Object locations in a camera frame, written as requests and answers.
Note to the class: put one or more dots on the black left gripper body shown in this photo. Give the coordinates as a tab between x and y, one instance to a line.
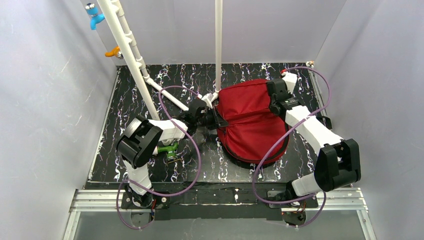
218	120

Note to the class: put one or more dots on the red student backpack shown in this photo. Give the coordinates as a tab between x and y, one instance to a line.
254	135

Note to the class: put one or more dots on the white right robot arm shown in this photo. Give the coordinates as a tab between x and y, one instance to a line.
338	160

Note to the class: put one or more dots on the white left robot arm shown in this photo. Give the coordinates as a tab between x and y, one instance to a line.
144	138

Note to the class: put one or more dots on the green pipe clamp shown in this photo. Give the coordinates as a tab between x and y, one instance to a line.
170	151

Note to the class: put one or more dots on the orange pipe fitting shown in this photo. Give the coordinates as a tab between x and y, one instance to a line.
115	52

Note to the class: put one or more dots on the blue pipe fitting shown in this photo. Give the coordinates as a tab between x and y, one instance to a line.
95	16

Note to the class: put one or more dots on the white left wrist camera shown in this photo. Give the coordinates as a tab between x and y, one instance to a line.
209	98

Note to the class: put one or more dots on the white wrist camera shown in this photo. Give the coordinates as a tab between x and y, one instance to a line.
209	98
290	79

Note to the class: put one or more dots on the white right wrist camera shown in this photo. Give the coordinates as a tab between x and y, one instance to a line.
290	79

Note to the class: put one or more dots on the white PVC pipe frame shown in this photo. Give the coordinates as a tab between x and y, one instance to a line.
165	32

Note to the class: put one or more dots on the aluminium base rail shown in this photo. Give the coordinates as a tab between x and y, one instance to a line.
209	194

